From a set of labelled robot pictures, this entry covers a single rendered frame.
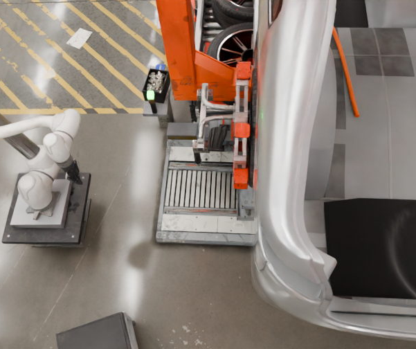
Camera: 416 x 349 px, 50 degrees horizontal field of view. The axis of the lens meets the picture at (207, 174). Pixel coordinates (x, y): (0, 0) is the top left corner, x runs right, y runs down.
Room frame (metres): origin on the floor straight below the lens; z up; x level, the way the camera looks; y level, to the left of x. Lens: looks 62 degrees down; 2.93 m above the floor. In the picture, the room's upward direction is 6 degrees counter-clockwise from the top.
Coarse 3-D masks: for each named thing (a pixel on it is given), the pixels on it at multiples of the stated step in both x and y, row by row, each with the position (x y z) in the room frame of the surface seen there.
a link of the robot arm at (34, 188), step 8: (24, 176) 1.33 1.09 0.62; (32, 176) 1.32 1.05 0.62; (40, 176) 1.34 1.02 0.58; (24, 184) 1.27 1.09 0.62; (32, 184) 1.26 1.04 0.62; (40, 184) 1.28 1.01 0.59; (48, 184) 1.31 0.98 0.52; (24, 192) 1.23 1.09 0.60; (32, 192) 1.23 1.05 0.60; (40, 192) 1.24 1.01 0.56; (48, 192) 1.28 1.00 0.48; (24, 200) 1.22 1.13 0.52; (32, 200) 1.20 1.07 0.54; (40, 200) 1.21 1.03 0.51; (48, 200) 1.24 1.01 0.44; (40, 208) 1.20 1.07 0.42
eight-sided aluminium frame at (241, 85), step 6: (240, 84) 1.45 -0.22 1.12; (246, 84) 1.44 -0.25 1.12; (240, 90) 1.43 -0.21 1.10; (246, 90) 1.41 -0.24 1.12; (246, 96) 1.37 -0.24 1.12; (246, 102) 1.33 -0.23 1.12; (246, 108) 1.30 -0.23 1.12; (240, 114) 1.26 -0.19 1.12; (246, 114) 1.26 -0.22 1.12; (240, 120) 1.23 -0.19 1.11; (246, 120) 1.23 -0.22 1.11; (246, 138) 1.17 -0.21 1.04; (234, 156) 1.11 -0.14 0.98; (240, 156) 1.11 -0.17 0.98; (234, 162) 1.10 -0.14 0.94; (240, 162) 1.09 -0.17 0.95
